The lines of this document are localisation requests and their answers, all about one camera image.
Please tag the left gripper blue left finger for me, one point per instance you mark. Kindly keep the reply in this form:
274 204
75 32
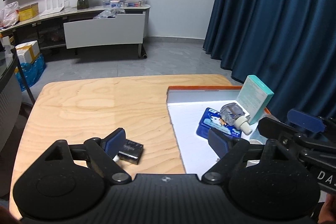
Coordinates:
114 142

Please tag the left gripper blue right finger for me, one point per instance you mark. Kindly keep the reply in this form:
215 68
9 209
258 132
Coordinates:
220 142

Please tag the black charger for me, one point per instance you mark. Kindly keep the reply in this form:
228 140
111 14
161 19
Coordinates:
131 152

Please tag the clear liquid refill bottle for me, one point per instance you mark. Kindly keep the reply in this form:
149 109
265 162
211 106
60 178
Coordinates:
234 115

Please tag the teal white product box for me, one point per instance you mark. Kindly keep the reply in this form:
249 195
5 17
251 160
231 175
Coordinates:
254 97

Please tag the white rounded charger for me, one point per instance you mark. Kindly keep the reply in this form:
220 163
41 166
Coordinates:
116 158

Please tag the white socket plug heater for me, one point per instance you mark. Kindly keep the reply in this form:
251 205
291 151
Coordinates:
256 138

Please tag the right hand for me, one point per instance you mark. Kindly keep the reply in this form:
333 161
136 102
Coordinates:
327 213

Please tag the blue plastic bag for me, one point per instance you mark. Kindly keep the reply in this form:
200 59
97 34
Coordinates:
32 72

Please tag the tv stand cabinet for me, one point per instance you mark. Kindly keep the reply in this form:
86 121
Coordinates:
74 28

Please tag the cardboard box on floor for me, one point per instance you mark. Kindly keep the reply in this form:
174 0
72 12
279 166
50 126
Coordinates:
28 52

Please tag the blue curtain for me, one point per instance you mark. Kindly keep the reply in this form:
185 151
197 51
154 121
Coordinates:
288 44

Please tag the plastic bags in drawer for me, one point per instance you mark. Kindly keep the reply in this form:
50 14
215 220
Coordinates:
110 13

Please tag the clutter of small boxes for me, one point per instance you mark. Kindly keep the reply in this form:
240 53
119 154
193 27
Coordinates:
124 3

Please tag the white router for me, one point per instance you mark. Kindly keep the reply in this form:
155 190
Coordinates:
52 7

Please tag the yellow box on stand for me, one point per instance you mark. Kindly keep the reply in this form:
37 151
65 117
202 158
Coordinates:
28 12

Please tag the pink plastic bag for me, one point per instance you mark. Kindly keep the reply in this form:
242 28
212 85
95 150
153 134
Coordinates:
10 15

